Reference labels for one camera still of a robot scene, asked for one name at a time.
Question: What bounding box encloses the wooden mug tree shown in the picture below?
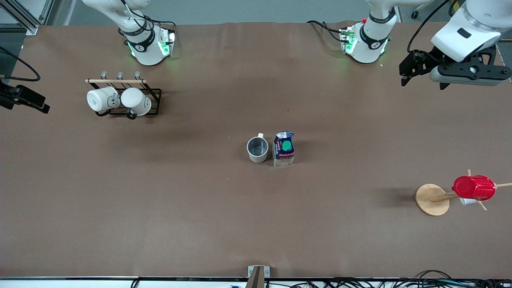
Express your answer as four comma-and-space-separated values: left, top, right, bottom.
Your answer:
415, 169, 512, 217

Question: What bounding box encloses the blue milk carton green cap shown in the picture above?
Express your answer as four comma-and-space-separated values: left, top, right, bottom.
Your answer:
272, 131, 296, 167

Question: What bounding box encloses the beige mug with grey inside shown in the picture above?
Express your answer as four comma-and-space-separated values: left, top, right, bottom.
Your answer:
246, 133, 270, 164

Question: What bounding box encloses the metal camera bracket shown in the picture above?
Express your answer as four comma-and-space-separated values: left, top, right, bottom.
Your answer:
247, 265, 270, 288

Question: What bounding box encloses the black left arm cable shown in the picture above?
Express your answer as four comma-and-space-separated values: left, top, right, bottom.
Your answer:
407, 0, 452, 53

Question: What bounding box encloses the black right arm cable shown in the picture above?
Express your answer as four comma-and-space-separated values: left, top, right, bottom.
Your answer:
0, 46, 41, 82

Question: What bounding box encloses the red plastic cup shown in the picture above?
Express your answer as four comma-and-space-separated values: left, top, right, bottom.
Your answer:
452, 175, 497, 202

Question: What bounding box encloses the black base power cable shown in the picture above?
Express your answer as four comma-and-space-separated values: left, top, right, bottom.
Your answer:
306, 20, 349, 43

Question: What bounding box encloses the black cable bundle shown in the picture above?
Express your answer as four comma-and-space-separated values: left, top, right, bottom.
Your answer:
264, 270, 512, 288

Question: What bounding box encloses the black wire mug rack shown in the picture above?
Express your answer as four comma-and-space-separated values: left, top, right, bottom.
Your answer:
85, 71, 162, 120

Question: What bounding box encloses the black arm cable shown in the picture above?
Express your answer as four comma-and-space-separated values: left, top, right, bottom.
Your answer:
407, 0, 452, 53
0, 46, 41, 82

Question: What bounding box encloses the aluminium frame profile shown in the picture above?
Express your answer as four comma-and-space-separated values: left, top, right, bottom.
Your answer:
0, 0, 53, 36

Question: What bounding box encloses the white mug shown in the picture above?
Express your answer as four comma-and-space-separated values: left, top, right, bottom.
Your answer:
120, 87, 152, 117
86, 86, 120, 114

